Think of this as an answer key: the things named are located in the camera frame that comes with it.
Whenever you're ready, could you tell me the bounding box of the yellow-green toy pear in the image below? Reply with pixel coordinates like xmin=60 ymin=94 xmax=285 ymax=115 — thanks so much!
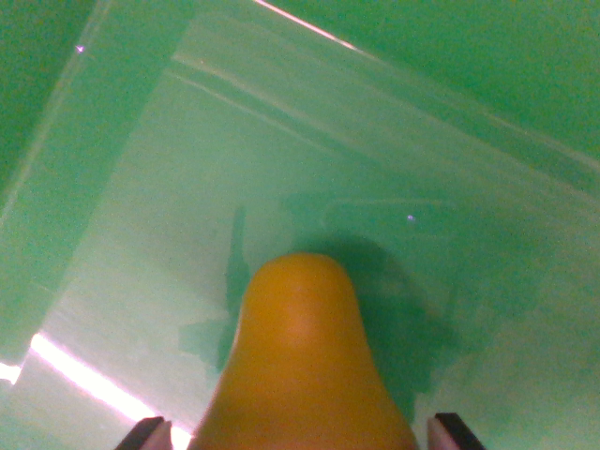
xmin=187 ymin=252 xmax=419 ymax=450

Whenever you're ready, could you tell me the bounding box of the green plastic bin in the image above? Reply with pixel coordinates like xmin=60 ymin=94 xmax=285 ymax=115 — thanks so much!
xmin=0 ymin=0 xmax=600 ymax=450

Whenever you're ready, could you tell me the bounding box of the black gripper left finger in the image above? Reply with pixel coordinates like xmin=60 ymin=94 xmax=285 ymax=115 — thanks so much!
xmin=114 ymin=415 xmax=173 ymax=450

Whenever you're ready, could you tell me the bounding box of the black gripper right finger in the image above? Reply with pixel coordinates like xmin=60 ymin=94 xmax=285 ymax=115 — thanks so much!
xmin=427 ymin=412 xmax=487 ymax=450

